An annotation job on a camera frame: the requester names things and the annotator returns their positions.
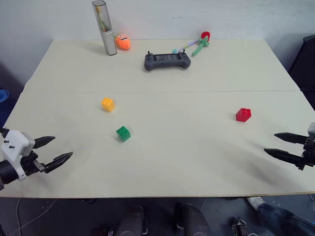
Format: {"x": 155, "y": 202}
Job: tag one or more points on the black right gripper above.
{"x": 309, "y": 154}

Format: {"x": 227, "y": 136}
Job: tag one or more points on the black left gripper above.
{"x": 30, "y": 165}

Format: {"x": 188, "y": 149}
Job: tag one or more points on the red toy brick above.
{"x": 243, "y": 114}

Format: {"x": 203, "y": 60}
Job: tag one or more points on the white shoe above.
{"x": 256, "y": 202}

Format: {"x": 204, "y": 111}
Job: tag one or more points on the blue round container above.
{"x": 3, "y": 96}

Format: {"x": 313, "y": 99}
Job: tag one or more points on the yellow toy brick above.
{"x": 108, "y": 104}

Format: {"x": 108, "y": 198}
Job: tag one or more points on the green toy brick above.
{"x": 123, "y": 133}

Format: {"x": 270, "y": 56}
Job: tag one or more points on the blue jeans leg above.
{"x": 285, "y": 221}

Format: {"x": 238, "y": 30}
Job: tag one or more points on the black chair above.
{"x": 304, "y": 66}

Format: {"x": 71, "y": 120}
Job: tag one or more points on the dark rounded shape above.
{"x": 131, "y": 221}
{"x": 190, "y": 220}

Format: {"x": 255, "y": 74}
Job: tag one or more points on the orange plush carrot toy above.
{"x": 123, "y": 42}

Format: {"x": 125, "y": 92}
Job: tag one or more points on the clear tube case silver base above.
{"x": 104, "y": 29}

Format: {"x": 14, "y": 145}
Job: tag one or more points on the red green plush rose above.
{"x": 203, "y": 43}

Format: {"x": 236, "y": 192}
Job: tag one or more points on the green yellow toothbrush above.
{"x": 102, "y": 20}

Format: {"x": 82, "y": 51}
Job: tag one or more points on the pastel stick with teal ball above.
{"x": 184, "y": 46}

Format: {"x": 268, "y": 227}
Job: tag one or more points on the grey handheld game controller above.
{"x": 167, "y": 61}

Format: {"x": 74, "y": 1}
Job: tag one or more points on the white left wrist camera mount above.
{"x": 15, "y": 148}

